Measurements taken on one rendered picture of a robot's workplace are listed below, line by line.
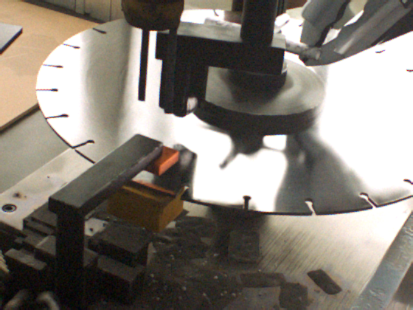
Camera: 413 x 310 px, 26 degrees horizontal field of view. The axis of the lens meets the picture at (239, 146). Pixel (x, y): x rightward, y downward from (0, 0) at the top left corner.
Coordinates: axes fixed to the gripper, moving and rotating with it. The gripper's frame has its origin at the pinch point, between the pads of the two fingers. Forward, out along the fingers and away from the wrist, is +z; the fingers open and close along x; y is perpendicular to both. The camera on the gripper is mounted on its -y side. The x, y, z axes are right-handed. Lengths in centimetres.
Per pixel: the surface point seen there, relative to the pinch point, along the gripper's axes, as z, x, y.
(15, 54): 39, -33, -28
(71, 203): 7.1, 0.2, 26.5
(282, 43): -2.1, -0.3, 10.3
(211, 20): 3.4, -7.0, 3.4
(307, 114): 2.7, 3.5, 3.8
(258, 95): 4.2, -0.1, 4.8
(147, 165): 6.2, 0.4, 19.6
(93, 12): 36, -35, -46
